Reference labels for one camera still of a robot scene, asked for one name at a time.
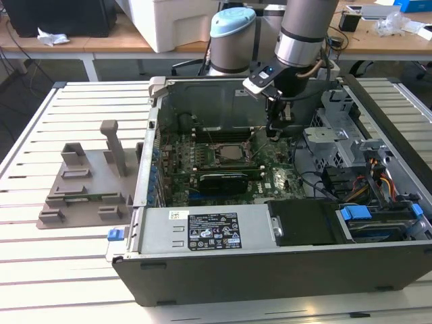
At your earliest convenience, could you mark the large black computer box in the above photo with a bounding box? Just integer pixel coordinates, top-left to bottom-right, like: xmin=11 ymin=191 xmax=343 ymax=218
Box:
xmin=3 ymin=0 xmax=118 ymax=38

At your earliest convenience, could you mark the coloured power wire bundle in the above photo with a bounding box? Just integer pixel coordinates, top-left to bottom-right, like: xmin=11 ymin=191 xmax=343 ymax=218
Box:
xmin=350 ymin=157 xmax=396 ymax=203

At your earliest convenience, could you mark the black open PC case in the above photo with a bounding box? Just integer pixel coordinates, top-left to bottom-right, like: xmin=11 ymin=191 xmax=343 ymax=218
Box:
xmin=106 ymin=74 xmax=432 ymax=307

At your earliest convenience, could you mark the black wire connector block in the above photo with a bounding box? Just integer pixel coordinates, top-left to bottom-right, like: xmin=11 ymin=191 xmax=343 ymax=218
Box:
xmin=322 ymin=167 xmax=348 ymax=196

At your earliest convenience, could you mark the silver metal drive cage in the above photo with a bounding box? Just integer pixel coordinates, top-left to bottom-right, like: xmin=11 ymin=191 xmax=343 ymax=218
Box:
xmin=302 ymin=88 xmax=374 ymax=169

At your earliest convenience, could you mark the white flat box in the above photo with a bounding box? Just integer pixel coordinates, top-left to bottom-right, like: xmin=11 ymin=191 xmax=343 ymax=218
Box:
xmin=360 ymin=3 xmax=403 ymax=21

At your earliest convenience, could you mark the brown parts rack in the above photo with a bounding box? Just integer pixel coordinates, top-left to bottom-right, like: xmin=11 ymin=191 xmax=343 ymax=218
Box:
xmin=36 ymin=120 xmax=144 ymax=231

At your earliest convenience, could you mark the large white box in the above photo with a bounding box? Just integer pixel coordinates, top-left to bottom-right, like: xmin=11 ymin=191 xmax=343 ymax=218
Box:
xmin=117 ymin=0 xmax=217 ymax=54

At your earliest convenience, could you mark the grey power supply unit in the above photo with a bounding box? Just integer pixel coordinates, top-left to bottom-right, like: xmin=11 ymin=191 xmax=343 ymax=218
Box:
xmin=139 ymin=205 xmax=281 ymax=254

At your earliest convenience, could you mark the wooden desk with white frame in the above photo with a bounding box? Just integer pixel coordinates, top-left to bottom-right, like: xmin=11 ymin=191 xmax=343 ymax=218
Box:
xmin=0 ymin=12 xmax=210 ymax=82

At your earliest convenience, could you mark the black RAM slot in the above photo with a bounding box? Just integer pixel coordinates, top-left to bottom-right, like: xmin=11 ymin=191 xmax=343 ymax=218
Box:
xmin=194 ymin=163 xmax=263 ymax=169
xmin=194 ymin=166 xmax=263 ymax=171
xmin=195 ymin=127 xmax=252 ymax=132
xmin=195 ymin=134 xmax=252 ymax=139
xmin=195 ymin=130 xmax=252 ymax=136
xmin=195 ymin=137 xmax=252 ymax=142
xmin=194 ymin=169 xmax=263 ymax=175
xmin=194 ymin=172 xmax=263 ymax=179

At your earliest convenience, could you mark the blue cardboard box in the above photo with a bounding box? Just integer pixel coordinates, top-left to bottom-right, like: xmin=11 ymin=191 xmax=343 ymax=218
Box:
xmin=393 ymin=0 xmax=432 ymax=14

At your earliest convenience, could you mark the clear plastic bag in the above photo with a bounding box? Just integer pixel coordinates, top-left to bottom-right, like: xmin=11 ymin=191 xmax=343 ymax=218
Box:
xmin=375 ymin=11 xmax=412 ymax=37

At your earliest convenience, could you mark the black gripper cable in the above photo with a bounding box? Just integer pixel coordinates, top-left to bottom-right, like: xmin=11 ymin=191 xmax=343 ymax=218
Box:
xmin=279 ymin=57 xmax=333 ymax=101

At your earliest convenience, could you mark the black graphics card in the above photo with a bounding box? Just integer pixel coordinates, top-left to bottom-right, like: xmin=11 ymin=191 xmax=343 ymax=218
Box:
xmin=198 ymin=171 xmax=251 ymax=196

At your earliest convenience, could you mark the metal socket cover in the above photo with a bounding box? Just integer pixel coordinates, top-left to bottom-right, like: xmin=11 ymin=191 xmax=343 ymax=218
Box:
xmin=248 ymin=128 xmax=271 ymax=158

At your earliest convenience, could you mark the CPU socket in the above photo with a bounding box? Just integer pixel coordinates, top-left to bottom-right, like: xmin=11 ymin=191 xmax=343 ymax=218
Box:
xmin=211 ymin=141 xmax=252 ymax=167

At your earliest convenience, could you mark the black drive bay cover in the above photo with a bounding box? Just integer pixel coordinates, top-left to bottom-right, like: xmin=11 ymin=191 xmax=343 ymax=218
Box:
xmin=265 ymin=199 xmax=355 ymax=247

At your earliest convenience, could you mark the cluttered wooden desk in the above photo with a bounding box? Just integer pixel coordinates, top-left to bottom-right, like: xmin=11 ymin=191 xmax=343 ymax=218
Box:
xmin=323 ymin=0 xmax=432 ymax=63

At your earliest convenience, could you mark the crumpled white paper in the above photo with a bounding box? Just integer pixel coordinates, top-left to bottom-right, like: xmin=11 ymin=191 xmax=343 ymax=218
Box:
xmin=36 ymin=27 xmax=71 ymax=47

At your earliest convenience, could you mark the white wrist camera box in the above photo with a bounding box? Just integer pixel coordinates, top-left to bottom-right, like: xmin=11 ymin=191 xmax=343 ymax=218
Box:
xmin=242 ymin=64 xmax=283 ymax=99

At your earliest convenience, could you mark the black round component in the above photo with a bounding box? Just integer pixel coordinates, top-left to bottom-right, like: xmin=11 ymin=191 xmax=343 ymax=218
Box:
xmin=178 ymin=113 xmax=194 ymax=133

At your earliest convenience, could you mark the silver CPU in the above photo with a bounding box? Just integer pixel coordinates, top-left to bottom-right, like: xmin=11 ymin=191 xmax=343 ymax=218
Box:
xmin=218 ymin=145 xmax=248 ymax=160

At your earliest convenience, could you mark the pale grey case corner latch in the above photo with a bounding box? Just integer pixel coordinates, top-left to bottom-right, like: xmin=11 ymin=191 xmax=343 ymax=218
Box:
xmin=148 ymin=76 xmax=169 ymax=101

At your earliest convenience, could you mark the green RAM stick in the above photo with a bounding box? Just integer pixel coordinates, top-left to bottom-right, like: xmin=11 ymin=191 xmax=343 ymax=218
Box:
xmin=62 ymin=192 xmax=119 ymax=203

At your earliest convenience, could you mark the small black box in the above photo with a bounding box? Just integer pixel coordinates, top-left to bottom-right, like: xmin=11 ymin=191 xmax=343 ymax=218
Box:
xmin=339 ymin=11 xmax=362 ymax=33

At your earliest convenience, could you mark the hard disk in blue carrier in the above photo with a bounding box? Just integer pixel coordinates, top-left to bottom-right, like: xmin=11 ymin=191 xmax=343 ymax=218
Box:
xmin=339 ymin=204 xmax=425 ymax=244

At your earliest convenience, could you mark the green motherboard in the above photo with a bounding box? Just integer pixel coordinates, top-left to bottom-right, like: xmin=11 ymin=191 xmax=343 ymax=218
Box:
xmin=157 ymin=130 xmax=304 ymax=207

